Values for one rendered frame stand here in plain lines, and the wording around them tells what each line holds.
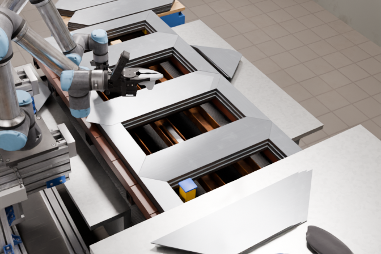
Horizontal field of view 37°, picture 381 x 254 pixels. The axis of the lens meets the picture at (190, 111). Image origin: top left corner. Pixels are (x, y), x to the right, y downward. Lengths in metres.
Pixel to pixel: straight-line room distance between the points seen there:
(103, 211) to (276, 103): 1.13
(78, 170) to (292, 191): 1.10
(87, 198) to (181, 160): 0.47
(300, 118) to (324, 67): 1.80
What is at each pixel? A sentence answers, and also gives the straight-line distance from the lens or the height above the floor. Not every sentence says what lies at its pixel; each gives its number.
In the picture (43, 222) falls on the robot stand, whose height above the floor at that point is 0.21.
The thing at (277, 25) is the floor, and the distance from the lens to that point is 5.28.
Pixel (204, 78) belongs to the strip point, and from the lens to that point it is 3.06.
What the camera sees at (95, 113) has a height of 0.87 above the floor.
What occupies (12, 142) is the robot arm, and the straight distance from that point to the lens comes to 2.23.
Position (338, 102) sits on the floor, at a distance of 4.48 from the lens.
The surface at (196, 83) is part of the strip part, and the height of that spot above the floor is 0.87.
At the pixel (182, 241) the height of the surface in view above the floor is 1.07.
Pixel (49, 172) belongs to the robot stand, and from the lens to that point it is 2.57.
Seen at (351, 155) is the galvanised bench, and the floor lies 1.05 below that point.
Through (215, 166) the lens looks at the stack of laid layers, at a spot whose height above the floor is 0.84.
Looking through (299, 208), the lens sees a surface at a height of 1.06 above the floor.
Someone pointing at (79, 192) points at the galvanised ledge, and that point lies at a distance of 2.72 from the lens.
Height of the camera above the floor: 2.69
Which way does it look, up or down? 40 degrees down
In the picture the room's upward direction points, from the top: 3 degrees clockwise
